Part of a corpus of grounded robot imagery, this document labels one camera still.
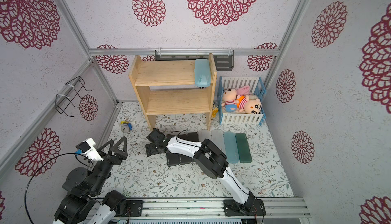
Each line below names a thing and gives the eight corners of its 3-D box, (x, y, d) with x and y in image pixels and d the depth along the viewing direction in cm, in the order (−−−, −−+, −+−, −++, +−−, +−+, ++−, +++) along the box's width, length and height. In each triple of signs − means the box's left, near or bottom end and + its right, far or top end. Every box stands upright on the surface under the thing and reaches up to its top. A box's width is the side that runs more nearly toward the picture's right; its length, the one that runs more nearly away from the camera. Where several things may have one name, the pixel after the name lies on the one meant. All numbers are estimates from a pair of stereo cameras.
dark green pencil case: (239, 162, 91) (240, 161, 89) (234, 134, 103) (235, 133, 102) (252, 162, 91) (253, 161, 89) (245, 134, 103) (246, 133, 102)
